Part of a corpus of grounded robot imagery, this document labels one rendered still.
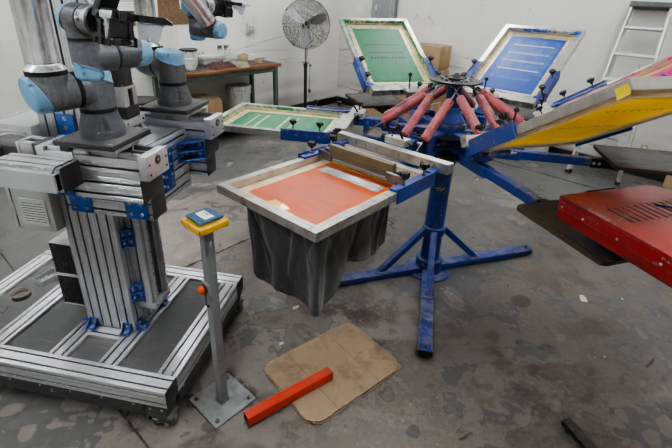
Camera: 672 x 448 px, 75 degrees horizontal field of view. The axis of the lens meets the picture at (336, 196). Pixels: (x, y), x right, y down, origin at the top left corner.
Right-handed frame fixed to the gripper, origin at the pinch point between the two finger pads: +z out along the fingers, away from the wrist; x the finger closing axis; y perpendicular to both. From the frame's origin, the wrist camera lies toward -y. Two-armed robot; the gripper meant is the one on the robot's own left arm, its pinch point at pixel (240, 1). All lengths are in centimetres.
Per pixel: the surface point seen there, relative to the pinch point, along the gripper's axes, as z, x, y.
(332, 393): -53, 125, 150
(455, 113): 70, 106, 41
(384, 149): 12, 94, 53
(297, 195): -47, 86, 61
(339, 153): -9, 81, 54
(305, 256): -61, 104, 77
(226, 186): -65, 62, 61
